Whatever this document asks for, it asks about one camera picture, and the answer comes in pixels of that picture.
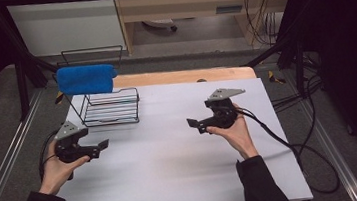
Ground white table cover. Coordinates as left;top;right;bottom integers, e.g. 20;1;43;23
44;68;315;201

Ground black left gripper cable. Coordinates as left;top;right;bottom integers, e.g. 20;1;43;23
34;128;64;183

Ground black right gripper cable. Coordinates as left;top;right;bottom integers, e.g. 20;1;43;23
233;97;342;201

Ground light wooden desk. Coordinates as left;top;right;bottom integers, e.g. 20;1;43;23
111;0;306;60

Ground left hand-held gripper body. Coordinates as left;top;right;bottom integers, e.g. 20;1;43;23
50;117;103;166

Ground blue towel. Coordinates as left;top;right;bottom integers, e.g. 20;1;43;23
54;61;121;100

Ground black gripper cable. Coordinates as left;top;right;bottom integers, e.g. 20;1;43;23
233;97;342;201
34;128;64;183

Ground office chair base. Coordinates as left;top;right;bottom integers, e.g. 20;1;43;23
141;16;179;36

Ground black metal frame leg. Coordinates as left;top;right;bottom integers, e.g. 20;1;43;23
0;5;69;124
240;16;313;105

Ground aluminium floor rail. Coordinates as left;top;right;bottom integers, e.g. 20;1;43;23
294;94;357;201
0;89;56;201

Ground person's left hand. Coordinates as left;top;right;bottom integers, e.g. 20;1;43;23
32;135;94;198

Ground white cabinet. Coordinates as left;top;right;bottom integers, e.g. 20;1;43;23
6;0;128;63

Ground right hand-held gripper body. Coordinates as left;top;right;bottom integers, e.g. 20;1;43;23
193;85;251;136

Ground black floor cables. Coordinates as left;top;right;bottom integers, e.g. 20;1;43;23
264;49;328;115

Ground wooden table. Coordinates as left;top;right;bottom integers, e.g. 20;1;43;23
109;59;259;94

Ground hanging cable bundle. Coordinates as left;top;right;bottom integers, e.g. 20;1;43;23
242;0;288;50

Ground black wire rack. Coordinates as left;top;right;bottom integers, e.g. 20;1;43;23
49;43;144;132

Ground person's right hand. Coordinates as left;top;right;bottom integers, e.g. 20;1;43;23
203;100;260;165

